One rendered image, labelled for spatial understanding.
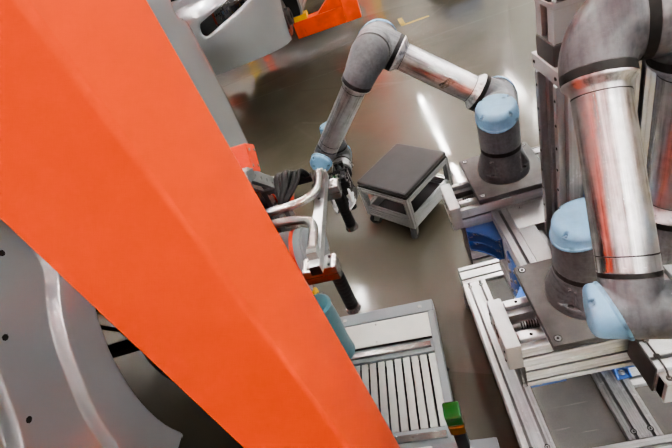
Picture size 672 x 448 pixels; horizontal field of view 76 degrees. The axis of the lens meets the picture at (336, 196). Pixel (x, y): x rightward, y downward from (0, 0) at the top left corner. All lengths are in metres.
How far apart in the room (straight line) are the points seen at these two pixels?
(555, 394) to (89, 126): 1.52
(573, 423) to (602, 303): 0.98
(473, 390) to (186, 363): 1.45
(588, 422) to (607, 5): 1.24
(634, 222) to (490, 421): 1.29
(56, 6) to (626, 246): 0.65
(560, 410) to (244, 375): 1.21
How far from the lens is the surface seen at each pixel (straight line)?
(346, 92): 1.31
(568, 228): 0.92
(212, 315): 0.50
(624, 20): 0.69
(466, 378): 1.92
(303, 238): 1.26
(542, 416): 1.60
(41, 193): 0.44
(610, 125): 0.67
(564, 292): 1.03
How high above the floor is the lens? 1.69
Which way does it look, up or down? 35 degrees down
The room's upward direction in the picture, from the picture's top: 23 degrees counter-clockwise
